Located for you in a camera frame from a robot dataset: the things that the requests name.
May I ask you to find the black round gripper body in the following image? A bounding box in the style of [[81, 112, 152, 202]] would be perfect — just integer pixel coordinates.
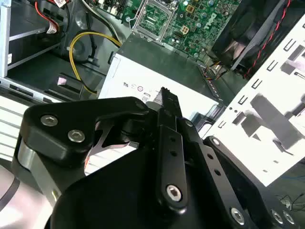
[[50, 142, 231, 229]]

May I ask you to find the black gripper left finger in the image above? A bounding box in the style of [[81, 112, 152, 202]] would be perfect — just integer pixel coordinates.
[[13, 87, 189, 212]]

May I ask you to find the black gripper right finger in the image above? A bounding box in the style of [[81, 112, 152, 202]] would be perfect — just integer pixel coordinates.
[[167, 90, 301, 229]]

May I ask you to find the metal socket cover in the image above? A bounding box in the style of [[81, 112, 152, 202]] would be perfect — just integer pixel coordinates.
[[132, 0, 179, 45]]

